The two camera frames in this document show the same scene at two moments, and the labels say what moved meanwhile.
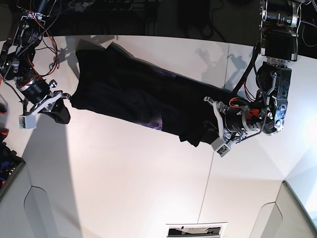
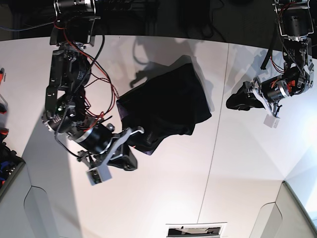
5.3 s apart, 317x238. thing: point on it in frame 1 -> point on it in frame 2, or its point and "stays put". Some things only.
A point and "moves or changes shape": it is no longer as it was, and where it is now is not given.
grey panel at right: x=286 y=217 stays put
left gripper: x=42 y=96 -> x=101 y=145
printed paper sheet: x=195 y=230 stays put
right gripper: x=235 y=123 -> x=272 y=103
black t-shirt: x=109 y=80 moves or changes shape
